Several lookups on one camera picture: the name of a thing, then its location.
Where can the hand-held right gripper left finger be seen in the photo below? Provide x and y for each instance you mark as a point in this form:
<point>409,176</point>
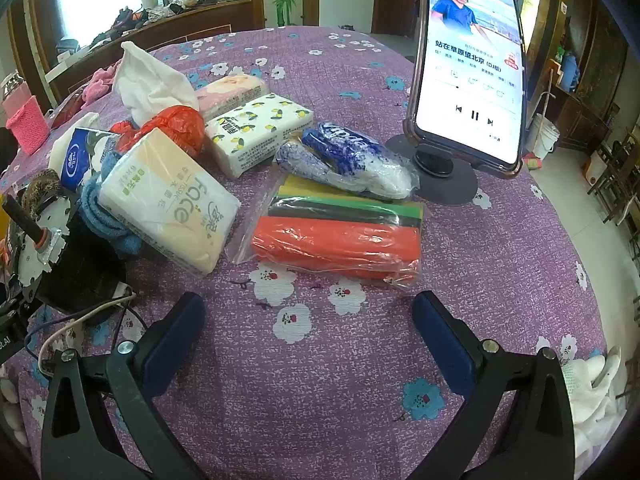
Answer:
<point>170,342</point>

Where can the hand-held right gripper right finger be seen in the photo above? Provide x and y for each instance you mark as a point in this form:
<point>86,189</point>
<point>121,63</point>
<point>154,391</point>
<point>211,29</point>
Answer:
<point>445,345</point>

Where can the black device with silver disc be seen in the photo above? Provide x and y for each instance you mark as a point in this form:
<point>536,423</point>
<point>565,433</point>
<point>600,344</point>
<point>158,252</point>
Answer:
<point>75,260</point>

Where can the purple floral tablecloth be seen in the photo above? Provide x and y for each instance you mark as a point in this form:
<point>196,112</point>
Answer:
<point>320,390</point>

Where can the blue towel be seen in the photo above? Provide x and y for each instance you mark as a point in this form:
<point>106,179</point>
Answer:
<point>107,222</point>

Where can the cream tissue pack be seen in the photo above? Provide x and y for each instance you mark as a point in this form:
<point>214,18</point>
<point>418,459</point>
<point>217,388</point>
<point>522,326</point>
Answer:
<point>165,200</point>

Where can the orange green cloth pack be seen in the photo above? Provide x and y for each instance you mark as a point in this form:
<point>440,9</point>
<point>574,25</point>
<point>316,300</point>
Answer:
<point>335,245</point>

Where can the black round phone stand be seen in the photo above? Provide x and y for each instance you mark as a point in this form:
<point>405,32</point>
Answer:
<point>450,180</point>

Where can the brown furry item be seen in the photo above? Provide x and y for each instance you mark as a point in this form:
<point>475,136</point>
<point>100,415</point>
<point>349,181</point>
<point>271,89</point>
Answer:
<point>42,185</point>

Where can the blue white tissue roll pack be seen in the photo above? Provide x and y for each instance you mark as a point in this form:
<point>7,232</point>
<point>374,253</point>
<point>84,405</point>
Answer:
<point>80,157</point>

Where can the red plastic bag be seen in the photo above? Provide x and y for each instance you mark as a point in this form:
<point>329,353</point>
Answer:
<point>175,127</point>

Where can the lemon print tissue pack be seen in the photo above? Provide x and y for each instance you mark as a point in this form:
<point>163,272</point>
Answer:
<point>260,132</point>

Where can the white bucket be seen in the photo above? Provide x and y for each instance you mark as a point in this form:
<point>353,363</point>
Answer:
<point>542,135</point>

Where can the wooden chair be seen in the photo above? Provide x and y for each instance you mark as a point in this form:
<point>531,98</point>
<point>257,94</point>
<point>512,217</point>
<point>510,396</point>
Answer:
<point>617,170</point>

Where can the red tin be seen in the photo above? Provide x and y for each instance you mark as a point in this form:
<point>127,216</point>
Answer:
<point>67,112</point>

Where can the pink tissue pack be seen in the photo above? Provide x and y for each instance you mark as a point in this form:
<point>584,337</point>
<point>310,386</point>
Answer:
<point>232,91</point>

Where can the white plastic bag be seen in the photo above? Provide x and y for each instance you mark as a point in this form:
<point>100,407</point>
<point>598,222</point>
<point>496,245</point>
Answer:
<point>150,77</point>

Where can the pink fluffy cloth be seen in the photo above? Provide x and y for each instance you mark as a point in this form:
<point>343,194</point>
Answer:
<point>97,85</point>

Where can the wooden cabinet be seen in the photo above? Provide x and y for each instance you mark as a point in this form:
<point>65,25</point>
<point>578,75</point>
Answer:
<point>585,110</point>

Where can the smartphone in clear case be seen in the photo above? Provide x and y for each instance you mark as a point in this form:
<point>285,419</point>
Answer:
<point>472,70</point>

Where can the wooden counter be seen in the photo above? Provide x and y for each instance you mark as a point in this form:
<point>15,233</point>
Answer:
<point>200,22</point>

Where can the pile of dark clutter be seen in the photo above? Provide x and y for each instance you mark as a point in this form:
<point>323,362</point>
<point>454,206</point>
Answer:
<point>135,15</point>

